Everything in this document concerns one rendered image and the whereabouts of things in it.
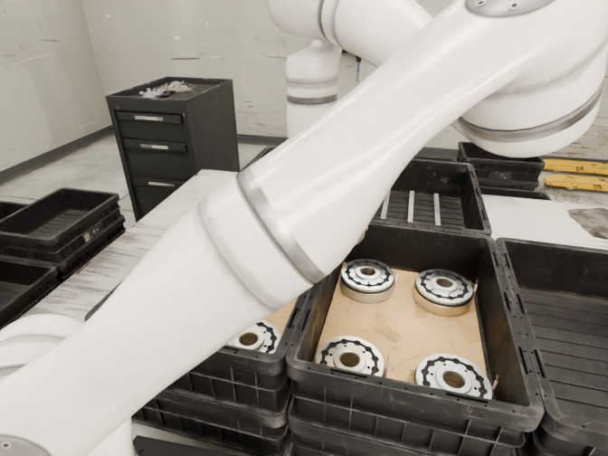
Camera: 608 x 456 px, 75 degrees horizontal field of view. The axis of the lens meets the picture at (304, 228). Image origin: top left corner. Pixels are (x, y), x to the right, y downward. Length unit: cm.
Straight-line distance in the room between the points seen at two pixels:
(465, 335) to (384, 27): 52
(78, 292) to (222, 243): 91
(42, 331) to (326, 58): 42
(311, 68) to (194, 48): 383
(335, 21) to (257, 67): 368
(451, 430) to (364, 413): 11
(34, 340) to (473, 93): 33
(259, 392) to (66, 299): 65
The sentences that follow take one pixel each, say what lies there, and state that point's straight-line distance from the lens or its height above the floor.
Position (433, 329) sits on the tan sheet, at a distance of 74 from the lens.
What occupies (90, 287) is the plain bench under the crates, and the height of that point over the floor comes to 70.
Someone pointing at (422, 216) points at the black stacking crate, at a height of 83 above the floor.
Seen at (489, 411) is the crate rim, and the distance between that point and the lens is 52.
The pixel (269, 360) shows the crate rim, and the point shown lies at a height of 93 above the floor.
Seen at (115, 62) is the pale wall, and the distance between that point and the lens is 484.
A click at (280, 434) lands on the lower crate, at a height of 76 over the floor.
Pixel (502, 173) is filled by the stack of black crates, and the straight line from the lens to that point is 236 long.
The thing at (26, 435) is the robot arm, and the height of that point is 109.
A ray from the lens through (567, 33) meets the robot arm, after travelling 27.
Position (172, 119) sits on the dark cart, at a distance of 216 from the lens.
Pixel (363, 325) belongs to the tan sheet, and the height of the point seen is 83.
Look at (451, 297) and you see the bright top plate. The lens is 77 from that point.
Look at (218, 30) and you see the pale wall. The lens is 421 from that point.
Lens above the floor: 132
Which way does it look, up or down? 30 degrees down
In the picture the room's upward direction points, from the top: straight up
